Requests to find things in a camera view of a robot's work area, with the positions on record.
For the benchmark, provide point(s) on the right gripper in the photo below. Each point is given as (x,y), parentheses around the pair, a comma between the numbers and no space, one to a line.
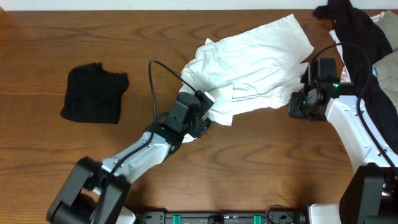
(293,109)

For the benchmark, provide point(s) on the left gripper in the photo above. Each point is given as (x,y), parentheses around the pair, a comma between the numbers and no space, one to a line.
(201,128)

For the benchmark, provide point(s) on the white shirt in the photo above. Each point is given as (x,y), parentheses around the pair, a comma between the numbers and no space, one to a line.
(256,69)

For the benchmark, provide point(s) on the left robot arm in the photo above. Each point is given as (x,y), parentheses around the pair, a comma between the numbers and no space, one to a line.
(95,192)

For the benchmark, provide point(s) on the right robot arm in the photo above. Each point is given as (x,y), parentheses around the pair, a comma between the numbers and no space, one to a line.
(371,196)

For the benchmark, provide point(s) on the dark navy garment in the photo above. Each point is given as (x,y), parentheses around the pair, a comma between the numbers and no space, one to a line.
(364,44)

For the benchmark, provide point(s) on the grey garment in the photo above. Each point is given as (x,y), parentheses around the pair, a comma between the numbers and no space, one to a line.
(387,66)

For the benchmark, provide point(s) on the black folded garment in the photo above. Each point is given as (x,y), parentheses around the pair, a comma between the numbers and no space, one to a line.
(94,94)

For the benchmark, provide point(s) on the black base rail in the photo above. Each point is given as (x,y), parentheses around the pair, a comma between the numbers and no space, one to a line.
(275,214)

